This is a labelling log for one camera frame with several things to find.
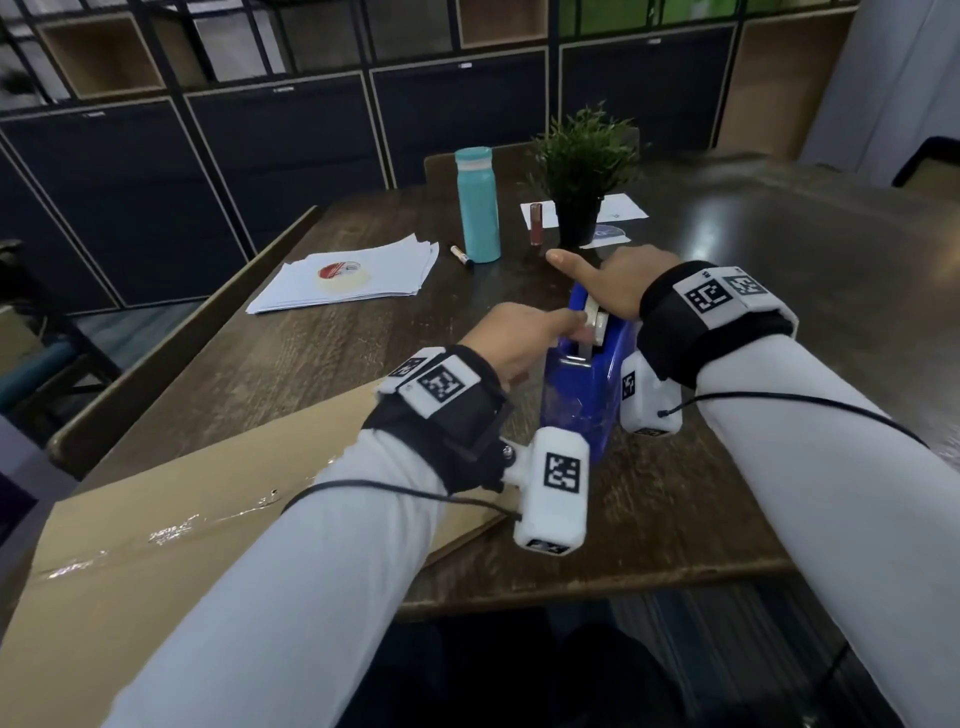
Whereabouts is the person's right hand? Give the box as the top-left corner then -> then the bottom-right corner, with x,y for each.
545,243 -> 681,324

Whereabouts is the person's left hand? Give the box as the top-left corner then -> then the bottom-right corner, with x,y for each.
459,302 -> 591,393

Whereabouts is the clear tape roll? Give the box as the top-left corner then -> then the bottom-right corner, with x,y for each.
582,295 -> 611,351

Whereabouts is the blue tape dispenser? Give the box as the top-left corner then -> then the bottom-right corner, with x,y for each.
539,282 -> 640,464

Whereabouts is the person's right forearm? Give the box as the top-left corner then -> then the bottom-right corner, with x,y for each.
693,333 -> 960,728

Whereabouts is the person's left forearm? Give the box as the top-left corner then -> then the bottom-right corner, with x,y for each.
103,427 -> 526,728

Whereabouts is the white paper sheet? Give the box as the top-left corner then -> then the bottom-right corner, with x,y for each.
520,192 -> 649,231

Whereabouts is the green potted plant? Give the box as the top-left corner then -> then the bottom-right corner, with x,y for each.
527,100 -> 644,249

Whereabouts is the black wrist band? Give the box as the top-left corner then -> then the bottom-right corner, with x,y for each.
361,344 -> 520,496
636,260 -> 801,390

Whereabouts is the teal water bottle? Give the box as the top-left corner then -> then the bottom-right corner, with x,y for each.
454,146 -> 503,265

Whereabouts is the white marker block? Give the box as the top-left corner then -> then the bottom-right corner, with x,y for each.
375,345 -> 483,420
672,265 -> 799,332

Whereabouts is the wooden chair back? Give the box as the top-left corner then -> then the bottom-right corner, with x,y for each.
423,141 -> 543,185

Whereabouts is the stack of white papers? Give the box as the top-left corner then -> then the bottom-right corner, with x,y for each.
245,233 -> 441,315

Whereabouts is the dark cabinet door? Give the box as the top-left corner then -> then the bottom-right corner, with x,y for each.
183,73 -> 393,252
370,49 -> 558,190
559,22 -> 741,155
0,97 -> 250,315

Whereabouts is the beige masking tape roll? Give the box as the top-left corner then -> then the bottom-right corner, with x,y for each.
314,259 -> 372,293

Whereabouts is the wooden open cubby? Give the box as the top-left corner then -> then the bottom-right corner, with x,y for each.
36,10 -> 168,103
456,0 -> 550,51

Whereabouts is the wooden side panel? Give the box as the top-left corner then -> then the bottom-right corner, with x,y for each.
714,7 -> 858,160

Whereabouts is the white curtain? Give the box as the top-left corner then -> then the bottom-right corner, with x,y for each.
798,0 -> 960,190

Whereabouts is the black chair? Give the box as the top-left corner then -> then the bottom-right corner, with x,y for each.
891,135 -> 960,201

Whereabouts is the flat cardboard box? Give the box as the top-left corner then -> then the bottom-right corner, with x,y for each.
0,373 -> 528,728

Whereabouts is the dark chair with teal seat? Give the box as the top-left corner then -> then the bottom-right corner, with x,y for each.
0,238 -> 123,451

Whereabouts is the black cable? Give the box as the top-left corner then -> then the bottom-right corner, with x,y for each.
657,390 -> 932,452
280,478 -> 524,523

